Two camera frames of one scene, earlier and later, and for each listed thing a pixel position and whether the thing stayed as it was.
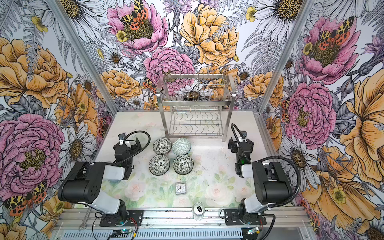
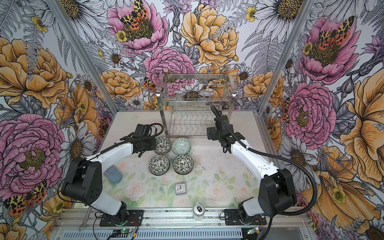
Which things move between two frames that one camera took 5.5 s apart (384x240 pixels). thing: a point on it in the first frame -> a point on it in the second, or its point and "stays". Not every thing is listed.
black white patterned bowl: [183, 164] stays
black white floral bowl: [162, 146] stays
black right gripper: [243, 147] -> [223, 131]
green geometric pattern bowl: [181, 146] stays
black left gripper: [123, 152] -> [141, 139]
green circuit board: [126, 230] stays
